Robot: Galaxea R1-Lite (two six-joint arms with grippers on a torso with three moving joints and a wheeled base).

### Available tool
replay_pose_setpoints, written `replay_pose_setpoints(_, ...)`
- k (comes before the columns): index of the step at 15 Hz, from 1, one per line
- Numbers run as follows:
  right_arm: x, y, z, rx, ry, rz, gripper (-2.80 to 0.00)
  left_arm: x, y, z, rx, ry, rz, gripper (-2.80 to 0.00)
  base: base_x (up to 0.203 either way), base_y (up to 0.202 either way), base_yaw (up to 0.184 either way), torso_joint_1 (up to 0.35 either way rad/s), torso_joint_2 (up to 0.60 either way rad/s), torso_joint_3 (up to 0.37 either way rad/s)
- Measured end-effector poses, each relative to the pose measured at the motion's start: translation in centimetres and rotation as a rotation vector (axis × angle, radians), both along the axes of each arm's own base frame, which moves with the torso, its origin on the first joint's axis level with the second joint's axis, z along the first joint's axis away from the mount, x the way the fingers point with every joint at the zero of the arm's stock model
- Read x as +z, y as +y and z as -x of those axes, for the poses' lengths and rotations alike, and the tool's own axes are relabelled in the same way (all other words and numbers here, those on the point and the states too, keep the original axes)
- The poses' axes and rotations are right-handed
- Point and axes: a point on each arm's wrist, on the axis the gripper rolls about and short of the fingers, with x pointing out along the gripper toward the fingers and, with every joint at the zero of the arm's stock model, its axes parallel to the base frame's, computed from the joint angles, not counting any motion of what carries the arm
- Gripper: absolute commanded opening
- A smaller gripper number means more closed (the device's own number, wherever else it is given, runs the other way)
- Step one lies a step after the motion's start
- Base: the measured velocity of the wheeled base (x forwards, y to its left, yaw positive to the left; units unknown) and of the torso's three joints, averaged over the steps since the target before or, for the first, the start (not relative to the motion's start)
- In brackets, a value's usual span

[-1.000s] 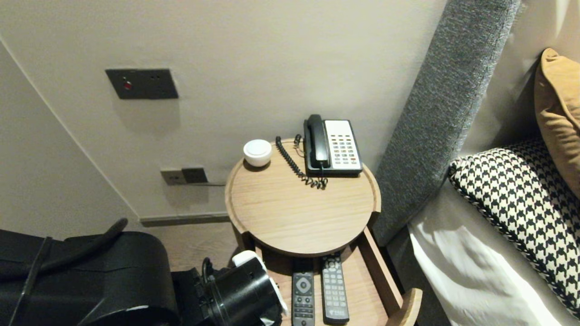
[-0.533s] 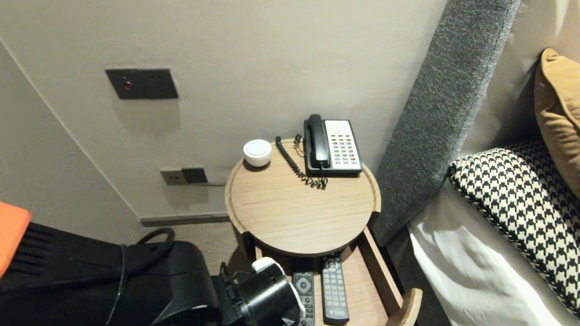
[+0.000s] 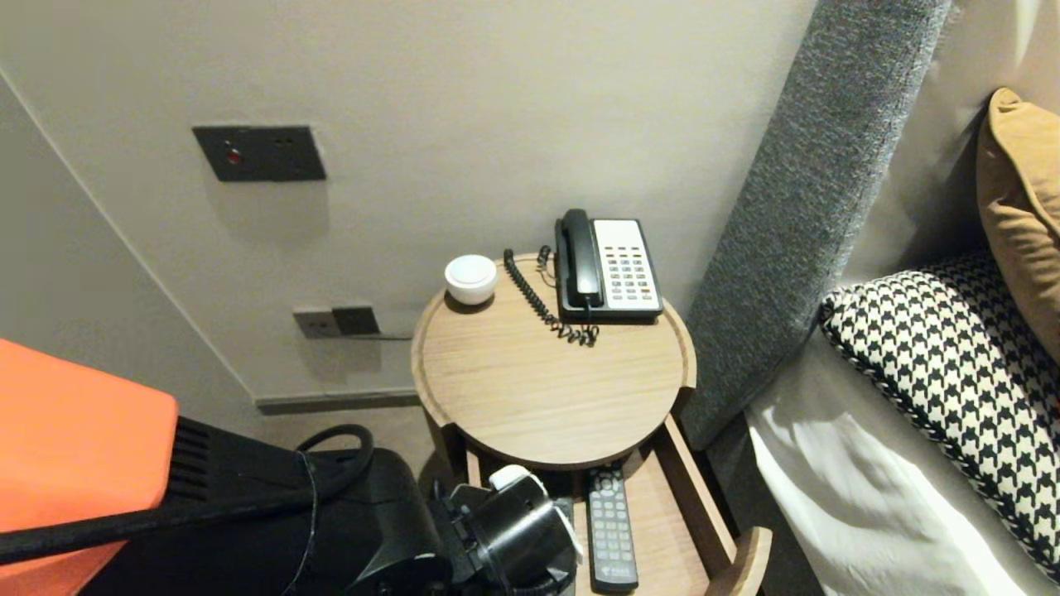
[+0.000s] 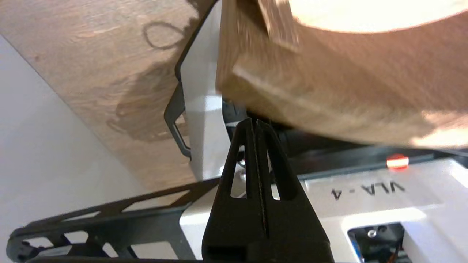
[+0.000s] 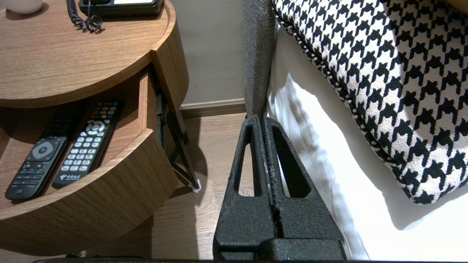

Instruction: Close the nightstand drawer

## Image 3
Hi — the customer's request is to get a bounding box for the black remote with coloured buttons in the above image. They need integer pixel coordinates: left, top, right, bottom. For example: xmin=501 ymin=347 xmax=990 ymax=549
xmin=586 ymin=468 xmax=640 ymax=594

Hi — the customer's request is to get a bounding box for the wooden nightstand drawer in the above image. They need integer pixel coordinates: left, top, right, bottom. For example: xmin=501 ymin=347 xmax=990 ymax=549
xmin=464 ymin=414 xmax=773 ymax=596

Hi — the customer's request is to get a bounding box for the black telephone handset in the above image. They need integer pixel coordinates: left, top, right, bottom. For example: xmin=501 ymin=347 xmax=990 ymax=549
xmin=556 ymin=209 xmax=605 ymax=309

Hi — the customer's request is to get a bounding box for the round wooden nightstand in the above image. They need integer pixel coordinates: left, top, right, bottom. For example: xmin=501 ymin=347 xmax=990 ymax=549
xmin=412 ymin=252 xmax=697 ymax=473

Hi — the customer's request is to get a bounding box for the black white desk telephone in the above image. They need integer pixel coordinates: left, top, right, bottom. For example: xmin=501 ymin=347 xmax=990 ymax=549
xmin=553 ymin=219 xmax=664 ymax=323

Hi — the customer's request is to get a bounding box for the wooden baseboard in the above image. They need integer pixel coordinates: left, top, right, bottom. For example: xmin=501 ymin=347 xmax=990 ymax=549
xmin=255 ymin=389 xmax=422 ymax=415

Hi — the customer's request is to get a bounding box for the grey fabric bed base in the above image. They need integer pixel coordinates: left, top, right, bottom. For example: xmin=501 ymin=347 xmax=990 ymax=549
xmin=704 ymin=414 xmax=817 ymax=596

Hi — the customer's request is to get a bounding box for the grey fabric headboard panel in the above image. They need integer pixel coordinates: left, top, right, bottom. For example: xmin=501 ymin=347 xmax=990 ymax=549
xmin=679 ymin=0 xmax=953 ymax=452

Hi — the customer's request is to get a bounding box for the white bed sheet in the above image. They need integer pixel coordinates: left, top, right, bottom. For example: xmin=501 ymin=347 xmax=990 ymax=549
xmin=745 ymin=327 xmax=1060 ymax=596

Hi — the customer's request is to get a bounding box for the black white houndstooth pillow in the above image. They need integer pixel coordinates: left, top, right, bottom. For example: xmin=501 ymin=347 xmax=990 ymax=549
xmin=820 ymin=252 xmax=1060 ymax=580

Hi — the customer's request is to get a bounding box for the beige padded headboard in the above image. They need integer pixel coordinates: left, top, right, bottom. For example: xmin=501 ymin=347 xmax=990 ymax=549
xmin=836 ymin=0 xmax=1060 ymax=291

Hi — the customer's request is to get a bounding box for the mustard yellow pillow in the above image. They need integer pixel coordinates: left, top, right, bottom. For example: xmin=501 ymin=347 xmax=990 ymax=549
xmin=978 ymin=86 xmax=1060 ymax=361

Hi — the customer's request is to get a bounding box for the black coiled telephone cord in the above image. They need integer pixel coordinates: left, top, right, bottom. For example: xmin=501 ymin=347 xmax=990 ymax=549
xmin=503 ymin=247 xmax=601 ymax=346

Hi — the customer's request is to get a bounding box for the grey and black wall outlet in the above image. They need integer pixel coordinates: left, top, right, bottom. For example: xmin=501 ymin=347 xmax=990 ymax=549
xmin=293 ymin=306 xmax=382 ymax=339

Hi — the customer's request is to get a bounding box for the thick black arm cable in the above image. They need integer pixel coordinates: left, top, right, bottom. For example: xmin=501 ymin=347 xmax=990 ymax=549
xmin=0 ymin=425 xmax=375 ymax=565

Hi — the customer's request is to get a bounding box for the dark wall socket panel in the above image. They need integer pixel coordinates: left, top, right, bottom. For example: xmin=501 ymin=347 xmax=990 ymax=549
xmin=191 ymin=124 xmax=326 ymax=181

